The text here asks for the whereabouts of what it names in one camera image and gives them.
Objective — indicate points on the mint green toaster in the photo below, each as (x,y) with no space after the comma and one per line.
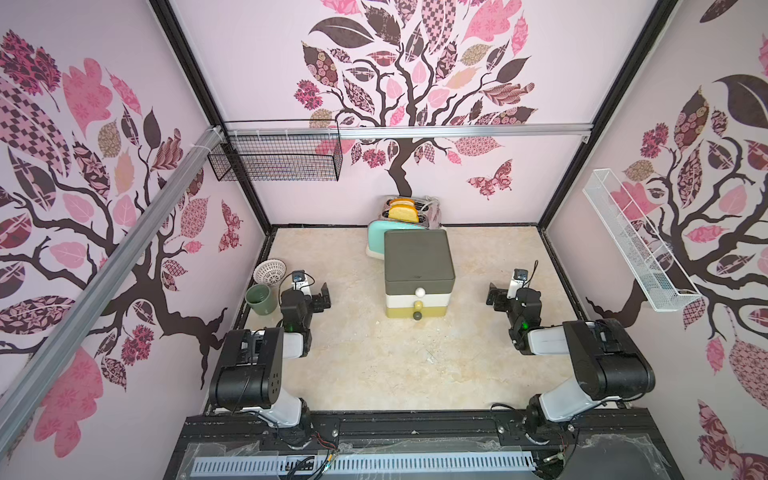
(429,219)

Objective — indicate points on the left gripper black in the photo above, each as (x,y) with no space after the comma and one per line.
(317,304)

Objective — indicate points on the white cable duct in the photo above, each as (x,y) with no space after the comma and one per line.
(359,464)

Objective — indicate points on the black wire basket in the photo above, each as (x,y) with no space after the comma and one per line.
(279,150)

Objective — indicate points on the aluminium rail left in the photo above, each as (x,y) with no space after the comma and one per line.
(26,393)

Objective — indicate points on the black base frame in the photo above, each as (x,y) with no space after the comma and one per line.
(600,444)

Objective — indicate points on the three-drawer storage cabinet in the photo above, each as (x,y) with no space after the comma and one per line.
(419,274)

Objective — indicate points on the green cup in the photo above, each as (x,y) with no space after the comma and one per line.
(261,299)

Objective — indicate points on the white wire shelf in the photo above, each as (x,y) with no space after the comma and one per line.
(623,208)

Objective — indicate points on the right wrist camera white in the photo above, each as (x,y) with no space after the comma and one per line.
(519,280)

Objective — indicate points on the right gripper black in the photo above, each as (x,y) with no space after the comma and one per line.
(501,299)

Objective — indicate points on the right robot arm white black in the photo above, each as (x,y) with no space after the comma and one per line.
(607,365)

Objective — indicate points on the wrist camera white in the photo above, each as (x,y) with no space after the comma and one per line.
(299,280)
(519,280)

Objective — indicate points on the yellow toast slice front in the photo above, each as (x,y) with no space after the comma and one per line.
(403,212)

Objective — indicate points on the toast slice back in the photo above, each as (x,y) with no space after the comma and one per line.
(401,201)

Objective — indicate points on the aluminium rail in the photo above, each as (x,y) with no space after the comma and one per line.
(398,132)
(26,393)

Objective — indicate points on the aluminium rail back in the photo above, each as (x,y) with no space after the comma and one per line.
(398,132)

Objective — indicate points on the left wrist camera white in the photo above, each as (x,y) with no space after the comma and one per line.
(299,280)

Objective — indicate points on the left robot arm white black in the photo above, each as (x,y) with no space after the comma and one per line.
(248,376)

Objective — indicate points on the white round strainer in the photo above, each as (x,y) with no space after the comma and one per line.
(270,272)

